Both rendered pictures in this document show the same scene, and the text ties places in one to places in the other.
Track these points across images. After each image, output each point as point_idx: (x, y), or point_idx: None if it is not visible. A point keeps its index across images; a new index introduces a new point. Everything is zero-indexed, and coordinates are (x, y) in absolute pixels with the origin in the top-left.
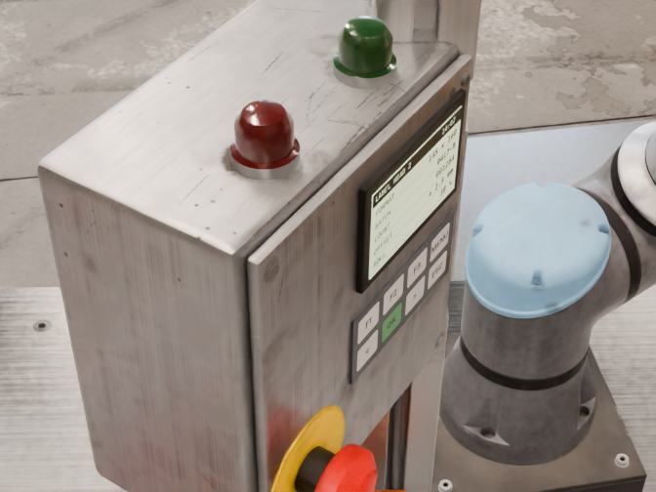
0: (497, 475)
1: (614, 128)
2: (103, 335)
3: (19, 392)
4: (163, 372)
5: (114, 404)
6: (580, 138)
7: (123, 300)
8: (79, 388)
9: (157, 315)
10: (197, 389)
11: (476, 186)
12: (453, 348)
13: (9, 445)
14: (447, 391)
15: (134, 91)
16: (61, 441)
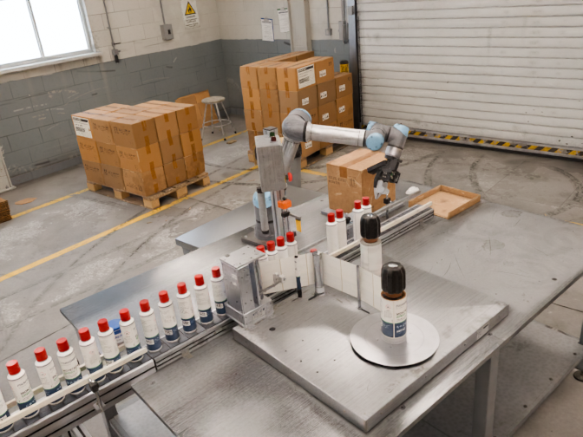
0: (275, 240)
1: (245, 204)
2: (265, 166)
3: (184, 271)
4: (272, 166)
5: (265, 176)
6: (241, 207)
7: (267, 159)
8: (194, 266)
9: (271, 158)
10: (277, 165)
11: (231, 219)
12: (256, 226)
13: (192, 276)
14: (259, 232)
15: (256, 143)
16: (200, 271)
